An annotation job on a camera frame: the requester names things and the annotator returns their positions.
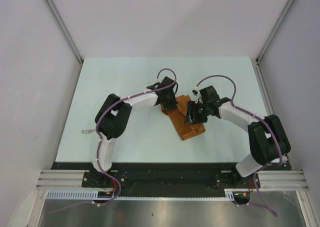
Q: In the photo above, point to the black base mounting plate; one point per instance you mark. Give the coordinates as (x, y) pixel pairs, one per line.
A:
(171, 180)

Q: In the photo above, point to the white slotted cable duct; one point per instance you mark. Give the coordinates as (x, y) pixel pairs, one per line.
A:
(95, 195)

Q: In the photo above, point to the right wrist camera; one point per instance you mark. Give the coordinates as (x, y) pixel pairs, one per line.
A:
(197, 94)

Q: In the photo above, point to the orange cloth napkin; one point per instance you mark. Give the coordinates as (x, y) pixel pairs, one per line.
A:
(178, 116)

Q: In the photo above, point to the right aluminium frame post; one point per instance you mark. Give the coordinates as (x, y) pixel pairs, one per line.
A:
(275, 29)

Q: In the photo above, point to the aluminium frame post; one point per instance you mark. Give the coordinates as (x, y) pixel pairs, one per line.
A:
(55, 13)
(275, 29)

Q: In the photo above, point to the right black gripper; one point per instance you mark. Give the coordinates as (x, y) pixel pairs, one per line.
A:
(192, 107)

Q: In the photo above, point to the left aluminium frame post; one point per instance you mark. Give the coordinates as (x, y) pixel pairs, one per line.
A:
(55, 13)

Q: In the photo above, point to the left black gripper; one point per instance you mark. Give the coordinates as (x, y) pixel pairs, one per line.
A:
(173, 104)

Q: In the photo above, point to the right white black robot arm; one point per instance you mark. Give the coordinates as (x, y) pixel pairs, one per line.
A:
(267, 138)

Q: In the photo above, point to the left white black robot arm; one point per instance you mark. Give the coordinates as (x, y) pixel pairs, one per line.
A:
(112, 118)

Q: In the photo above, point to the right aluminium frame rail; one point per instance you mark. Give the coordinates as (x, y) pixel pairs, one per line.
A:
(303, 196)

